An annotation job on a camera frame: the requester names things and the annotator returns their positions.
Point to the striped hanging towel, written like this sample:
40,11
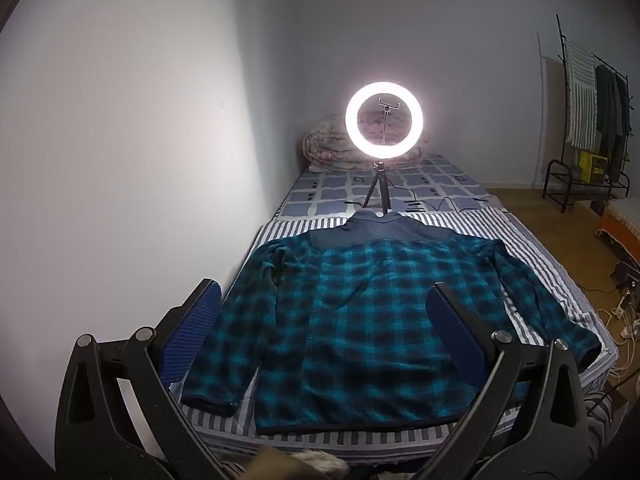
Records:
582,100

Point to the yellow box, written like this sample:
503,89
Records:
595,165

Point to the black clothes rack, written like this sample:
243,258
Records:
562,52

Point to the folded floral quilt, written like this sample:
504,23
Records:
325,145

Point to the black device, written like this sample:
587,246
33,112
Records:
627,274

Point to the dark hanging garment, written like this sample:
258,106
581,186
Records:
624,115
606,120

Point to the blue checked bedsheet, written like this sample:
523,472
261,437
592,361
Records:
425,180

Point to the person's fur-trimmed coat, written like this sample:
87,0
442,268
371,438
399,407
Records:
280,465

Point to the blue white striped blanket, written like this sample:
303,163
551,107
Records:
540,255

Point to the teal plaid fleece jacket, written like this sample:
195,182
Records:
350,320

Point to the phone holder clamp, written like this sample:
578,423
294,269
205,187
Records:
385,105

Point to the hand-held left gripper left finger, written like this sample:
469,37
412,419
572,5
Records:
192,330

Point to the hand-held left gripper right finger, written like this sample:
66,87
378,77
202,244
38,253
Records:
457,335

